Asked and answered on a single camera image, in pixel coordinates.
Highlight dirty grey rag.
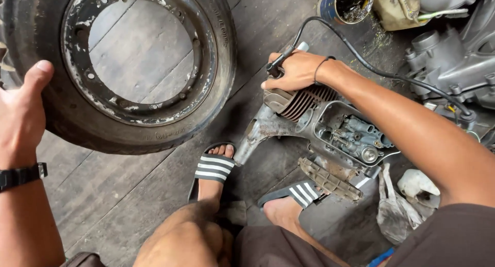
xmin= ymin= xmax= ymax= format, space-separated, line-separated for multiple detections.
xmin=377 ymin=163 xmax=426 ymax=245

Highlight person's left leg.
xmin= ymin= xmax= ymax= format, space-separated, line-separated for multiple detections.
xmin=133 ymin=144 xmax=236 ymax=267

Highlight person's leg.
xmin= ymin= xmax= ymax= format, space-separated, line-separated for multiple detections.
xmin=263 ymin=186 xmax=350 ymax=267
xmin=133 ymin=144 xmax=236 ymax=267

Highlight white plastic piece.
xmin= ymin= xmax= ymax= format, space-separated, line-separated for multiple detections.
xmin=397 ymin=169 xmax=441 ymax=199

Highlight grey scooter engine with carburettor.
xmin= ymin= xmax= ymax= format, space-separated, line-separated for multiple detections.
xmin=234 ymin=83 xmax=403 ymax=204

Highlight person's right hand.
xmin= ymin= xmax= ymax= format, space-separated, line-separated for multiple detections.
xmin=261 ymin=51 xmax=330 ymax=92

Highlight person's right leg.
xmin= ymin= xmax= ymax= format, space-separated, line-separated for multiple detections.
xmin=263 ymin=186 xmax=350 ymax=267

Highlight blue strap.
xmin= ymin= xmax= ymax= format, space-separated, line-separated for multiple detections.
xmin=367 ymin=247 xmax=395 ymax=267

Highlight black white striped left sandal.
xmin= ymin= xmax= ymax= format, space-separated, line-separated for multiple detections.
xmin=187 ymin=143 xmax=237 ymax=204

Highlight tin can of black grease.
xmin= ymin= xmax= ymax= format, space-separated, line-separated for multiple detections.
xmin=317 ymin=0 xmax=375 ymax=25

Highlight black spark plug cable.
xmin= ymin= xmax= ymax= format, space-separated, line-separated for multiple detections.
xmin=266 ymin=16 xmax=477 ymax=122

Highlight black white striped sandal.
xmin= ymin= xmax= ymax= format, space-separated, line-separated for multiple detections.
xmin=257 ymin=180 xmax=326 ymax=212
xmin=187 ymin=143 xmax=237 ymax=204

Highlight grey engine casing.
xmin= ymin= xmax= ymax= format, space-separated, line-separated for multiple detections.
xmin=404 ymin=0 xmax=495 ymax=146

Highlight black white striped right sandal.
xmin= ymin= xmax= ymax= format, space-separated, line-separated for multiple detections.
xmin=257 ymin=180 xmax=326 ymax=212

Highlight brown shorts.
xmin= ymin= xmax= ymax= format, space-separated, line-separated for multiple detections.
xmin=62 ymin=203 xmax=495 ymax=267

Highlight person's left hand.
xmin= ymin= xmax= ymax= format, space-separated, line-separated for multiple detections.
xmin=0 ymin=60 xmax=55 ymax=171

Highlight black wrist watch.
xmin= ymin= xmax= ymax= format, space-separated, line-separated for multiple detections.
xmin=0 ymin=163 xmax=48 ymax=193

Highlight white and green wire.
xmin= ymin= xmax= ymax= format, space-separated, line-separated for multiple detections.
xmin=418 ymin=8 xmax=469 ymax=21

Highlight black tyre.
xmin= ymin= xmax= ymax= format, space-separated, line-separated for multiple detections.
xmin=0 ymin=0 xmax=237 ymax=155

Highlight thin black wrist band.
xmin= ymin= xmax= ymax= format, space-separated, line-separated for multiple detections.
xmin=313 ymin=55 xmax=336 ymax=86

